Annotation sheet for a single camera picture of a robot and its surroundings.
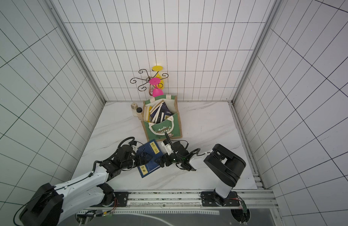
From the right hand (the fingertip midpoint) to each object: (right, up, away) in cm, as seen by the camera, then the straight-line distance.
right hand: (159, 154), depth 87 cm
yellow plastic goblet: (-2, +58, +11) cm, 59 cm away
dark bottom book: (+3, +29, +6) cm, 30 cm away
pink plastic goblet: (-3, +41, +7) cm, 41 cm away
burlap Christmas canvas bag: (+6, +16, 0) cm, 17 cm away
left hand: (-8, -3, -3) cm, 9 cm away
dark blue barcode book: (+3, +29, +7) cm, 30 cm away
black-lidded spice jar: (-17, +26, +16) cm, 35 cm away
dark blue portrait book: (-4, +26, +1) cm, 26 cm away
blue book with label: (-5, +3, +3) cm, 7 cm away
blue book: (-8, -8, -4) cm, 12 cm away
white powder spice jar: (-21, +31, +16) cm, 41 cm away
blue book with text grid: (+1, +24, 0) cm, 24 cm away
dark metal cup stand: (-8, +49, +4) cm, 49 cm away
